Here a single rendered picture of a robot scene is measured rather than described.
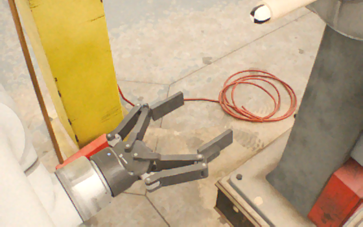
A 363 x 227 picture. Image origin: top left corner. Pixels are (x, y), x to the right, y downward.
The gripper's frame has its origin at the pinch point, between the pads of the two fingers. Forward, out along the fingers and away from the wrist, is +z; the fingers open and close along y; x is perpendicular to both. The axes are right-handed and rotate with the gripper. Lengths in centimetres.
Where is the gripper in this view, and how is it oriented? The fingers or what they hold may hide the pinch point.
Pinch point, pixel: (200, 118)
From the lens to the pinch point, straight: 64.3
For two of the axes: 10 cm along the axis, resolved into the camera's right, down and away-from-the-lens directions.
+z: 7.9, -4.6, 4.0
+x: -1.0, -7.5, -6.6
